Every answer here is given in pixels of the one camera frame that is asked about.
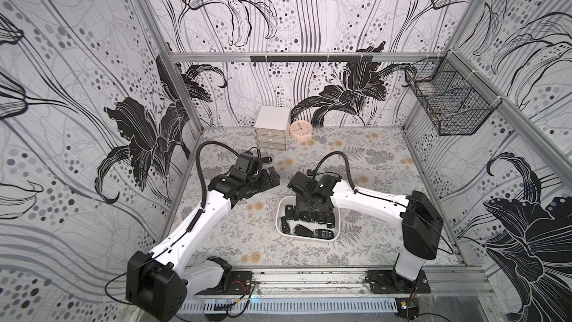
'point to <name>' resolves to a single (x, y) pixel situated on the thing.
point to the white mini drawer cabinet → (271, 126)
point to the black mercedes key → (286, 228)
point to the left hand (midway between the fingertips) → (272, 185)
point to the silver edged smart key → (322, 233)
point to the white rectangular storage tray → (282, 200)
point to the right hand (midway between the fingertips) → (306, 203)
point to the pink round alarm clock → (301, 130)
